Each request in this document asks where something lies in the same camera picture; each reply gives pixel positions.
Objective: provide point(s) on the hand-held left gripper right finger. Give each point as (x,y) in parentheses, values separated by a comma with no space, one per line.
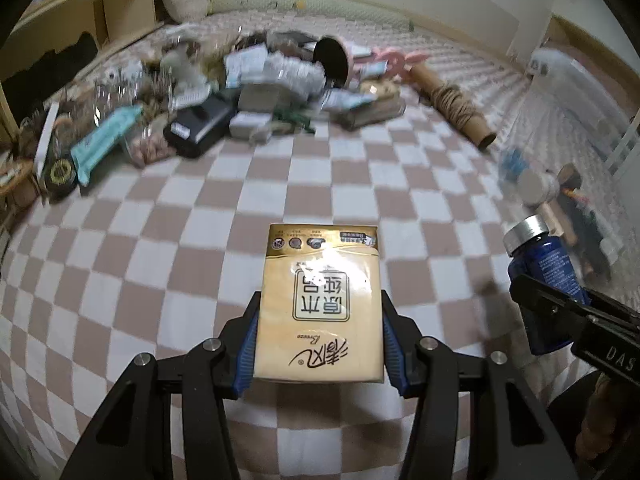
(392,355)

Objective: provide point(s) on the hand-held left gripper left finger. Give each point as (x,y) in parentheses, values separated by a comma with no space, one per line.
(245,360)

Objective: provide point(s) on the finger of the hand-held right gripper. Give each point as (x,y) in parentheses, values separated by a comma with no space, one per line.
(617,312)
(550,297)

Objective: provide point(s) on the blue bottle with silver cap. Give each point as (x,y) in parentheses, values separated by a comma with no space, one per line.
(545,265)

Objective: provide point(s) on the beige tissue packet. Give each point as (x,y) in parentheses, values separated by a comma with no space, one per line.
(320,310)

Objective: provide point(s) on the black case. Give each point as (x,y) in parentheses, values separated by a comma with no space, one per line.
(197,127)

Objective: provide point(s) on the person's right forearm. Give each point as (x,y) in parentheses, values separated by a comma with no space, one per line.
(565,410)

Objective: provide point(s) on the person's right hand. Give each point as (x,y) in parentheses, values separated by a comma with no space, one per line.
(597,417)

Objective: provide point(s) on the white jar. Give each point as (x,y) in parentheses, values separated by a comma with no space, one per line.
(536,187)

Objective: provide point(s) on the blue and white item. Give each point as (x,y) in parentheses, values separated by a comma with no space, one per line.
(514,162)

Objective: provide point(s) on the checkered blanket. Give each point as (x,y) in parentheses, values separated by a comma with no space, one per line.
(300,185)

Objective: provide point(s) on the cardboard tube with twine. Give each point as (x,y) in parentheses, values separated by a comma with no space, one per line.
(450,102)

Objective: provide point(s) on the clear bag of nuts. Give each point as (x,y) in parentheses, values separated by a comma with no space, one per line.
(150,149)

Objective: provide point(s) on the white box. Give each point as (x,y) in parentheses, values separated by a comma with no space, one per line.
(250,125)

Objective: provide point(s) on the white cloth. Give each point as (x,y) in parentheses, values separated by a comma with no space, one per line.
(555,62)

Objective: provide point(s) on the brown box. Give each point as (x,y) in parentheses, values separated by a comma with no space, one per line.
(375,112)

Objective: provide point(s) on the long teal packet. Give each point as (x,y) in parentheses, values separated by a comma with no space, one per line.
(102,142)

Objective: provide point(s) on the pink plastic item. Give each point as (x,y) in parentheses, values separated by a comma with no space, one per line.
(397,62)

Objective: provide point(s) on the crumpled silver packet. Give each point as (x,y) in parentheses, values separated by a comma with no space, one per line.
(295,75)

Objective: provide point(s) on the white card packet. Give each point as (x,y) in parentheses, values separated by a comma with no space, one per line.
(244,67)

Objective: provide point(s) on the white flat strip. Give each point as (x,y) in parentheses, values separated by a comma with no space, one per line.
(46,140)

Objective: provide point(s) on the dark cloth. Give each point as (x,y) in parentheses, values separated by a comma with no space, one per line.
(45,70)

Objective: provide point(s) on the white rail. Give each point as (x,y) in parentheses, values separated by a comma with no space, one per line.
(625,145)

